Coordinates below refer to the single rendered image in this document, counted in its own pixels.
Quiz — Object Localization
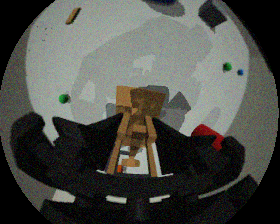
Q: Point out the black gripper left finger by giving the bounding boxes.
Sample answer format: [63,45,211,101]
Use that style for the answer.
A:
[52,113,122,171]

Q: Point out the small green ball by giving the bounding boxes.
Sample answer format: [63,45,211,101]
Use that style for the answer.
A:
[222,62,232,72]
[59,93,69,104]

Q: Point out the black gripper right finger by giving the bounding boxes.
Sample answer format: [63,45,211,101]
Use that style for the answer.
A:
[152,117,217,176]

